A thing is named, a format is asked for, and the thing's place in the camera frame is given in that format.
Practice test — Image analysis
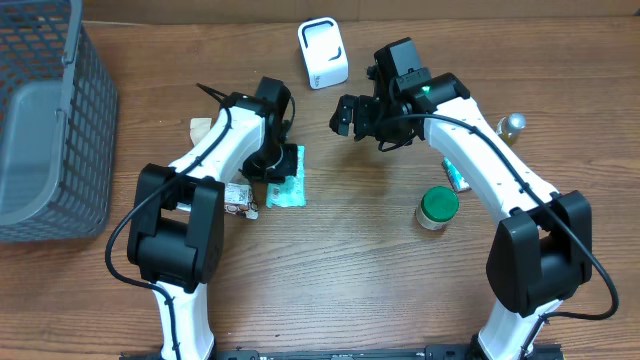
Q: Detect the teal wet wipes pack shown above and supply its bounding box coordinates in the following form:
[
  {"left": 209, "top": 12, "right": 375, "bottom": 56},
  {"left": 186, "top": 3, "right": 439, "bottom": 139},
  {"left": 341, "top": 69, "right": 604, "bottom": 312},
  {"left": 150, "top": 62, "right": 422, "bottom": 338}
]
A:
[{"left": 266, "top": 145, "right": 306, "bottom": 208}]

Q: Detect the brown snack bag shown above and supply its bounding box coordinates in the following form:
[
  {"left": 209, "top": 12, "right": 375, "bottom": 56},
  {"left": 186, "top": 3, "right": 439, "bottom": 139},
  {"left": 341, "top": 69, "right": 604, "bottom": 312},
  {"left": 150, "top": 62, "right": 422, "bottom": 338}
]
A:
[{"left": 190, "top": 118, "right": 259, "bottom": 220}]

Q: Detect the green lid jar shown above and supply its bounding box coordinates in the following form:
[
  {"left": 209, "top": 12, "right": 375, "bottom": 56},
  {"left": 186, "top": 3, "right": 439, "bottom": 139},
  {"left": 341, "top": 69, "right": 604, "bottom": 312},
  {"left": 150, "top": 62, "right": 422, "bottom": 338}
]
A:
[{"left": 415, "top": 186, "right": 460, "bottom": 231}]

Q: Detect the small teal tissue pack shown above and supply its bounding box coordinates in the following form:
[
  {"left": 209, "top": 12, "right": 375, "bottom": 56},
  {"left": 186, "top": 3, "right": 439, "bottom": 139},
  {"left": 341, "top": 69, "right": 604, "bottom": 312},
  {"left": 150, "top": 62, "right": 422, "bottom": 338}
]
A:
[{"left": 442, "top": 158, "right": 471, "bottom": 193}]

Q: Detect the yellow liquid bottle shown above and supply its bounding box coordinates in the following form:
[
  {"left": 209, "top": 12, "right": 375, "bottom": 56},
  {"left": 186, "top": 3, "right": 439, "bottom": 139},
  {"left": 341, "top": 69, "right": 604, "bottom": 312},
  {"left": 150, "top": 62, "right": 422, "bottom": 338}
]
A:
[{"left": 496, "top": 113, "right": 527, "bottom": 147}]

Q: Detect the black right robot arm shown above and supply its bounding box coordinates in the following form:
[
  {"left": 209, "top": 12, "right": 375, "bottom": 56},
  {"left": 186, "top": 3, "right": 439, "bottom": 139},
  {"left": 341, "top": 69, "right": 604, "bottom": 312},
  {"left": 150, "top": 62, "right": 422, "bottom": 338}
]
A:
[{"left": 329, "top": 73, "right": 592, "bottom": 359}]

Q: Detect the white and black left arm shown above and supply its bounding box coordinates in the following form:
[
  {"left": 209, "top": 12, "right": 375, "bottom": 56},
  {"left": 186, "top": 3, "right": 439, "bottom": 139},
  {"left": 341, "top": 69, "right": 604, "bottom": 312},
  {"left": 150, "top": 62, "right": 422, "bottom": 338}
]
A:
[{"left": 122, "top": 85, "right": 298, "bottom": 359}]

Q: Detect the white barcode scanner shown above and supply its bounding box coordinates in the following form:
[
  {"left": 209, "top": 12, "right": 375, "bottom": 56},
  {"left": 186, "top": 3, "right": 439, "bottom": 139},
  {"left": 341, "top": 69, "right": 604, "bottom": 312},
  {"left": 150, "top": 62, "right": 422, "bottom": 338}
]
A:
[{"left": 297, "top": 17, "right": 349, "bottom": 90}]

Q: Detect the grey plastic mesh basket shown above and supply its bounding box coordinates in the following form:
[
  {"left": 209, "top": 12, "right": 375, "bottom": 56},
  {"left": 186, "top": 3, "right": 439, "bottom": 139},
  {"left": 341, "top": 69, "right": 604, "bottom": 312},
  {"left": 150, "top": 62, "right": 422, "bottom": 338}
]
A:
[{"left": 1, "top": 0, "right": 119, "bottom": 243}]

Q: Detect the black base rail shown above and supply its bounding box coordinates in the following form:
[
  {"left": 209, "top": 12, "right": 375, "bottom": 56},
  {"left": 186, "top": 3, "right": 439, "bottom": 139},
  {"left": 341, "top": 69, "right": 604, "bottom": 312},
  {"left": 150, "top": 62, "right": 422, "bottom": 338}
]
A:
[{"left": 119, "top": 344, "right": 565, "bottom": 360}]

